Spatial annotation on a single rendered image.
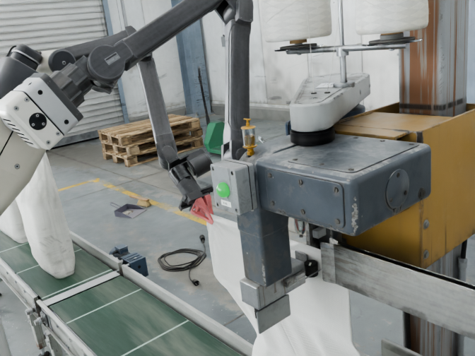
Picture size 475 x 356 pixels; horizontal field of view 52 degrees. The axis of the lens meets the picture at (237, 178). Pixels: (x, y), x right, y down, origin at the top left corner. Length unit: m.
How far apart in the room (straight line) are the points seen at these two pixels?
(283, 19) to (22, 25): 7.55
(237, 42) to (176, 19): 0.16
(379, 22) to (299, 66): 6.91
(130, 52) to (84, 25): 7.77
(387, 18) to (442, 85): 0.27
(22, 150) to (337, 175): 0.75
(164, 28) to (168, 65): 8.49
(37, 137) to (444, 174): 0.86
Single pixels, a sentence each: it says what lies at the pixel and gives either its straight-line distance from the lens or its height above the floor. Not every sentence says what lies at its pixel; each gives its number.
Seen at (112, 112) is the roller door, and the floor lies 0.39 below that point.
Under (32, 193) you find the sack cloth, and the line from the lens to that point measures 2.74.
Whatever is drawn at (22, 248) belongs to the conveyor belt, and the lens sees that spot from 3.45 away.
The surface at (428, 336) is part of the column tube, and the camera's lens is 1.48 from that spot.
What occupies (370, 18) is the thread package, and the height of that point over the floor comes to 1.56.
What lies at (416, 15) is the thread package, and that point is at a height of 1.56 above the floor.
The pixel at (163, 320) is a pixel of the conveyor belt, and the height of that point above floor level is 0.38.
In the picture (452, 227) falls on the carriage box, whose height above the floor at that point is 1.09.
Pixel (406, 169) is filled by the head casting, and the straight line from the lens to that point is 0.88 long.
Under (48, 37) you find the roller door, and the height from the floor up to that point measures 1.77.
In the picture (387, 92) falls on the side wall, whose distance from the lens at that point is 6.96.
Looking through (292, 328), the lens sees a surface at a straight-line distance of 1.25.
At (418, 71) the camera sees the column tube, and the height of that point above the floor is 1.43.
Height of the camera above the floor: 1.57
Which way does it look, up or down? 17 degrees down
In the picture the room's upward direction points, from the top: 7 degrees counter-clockwise
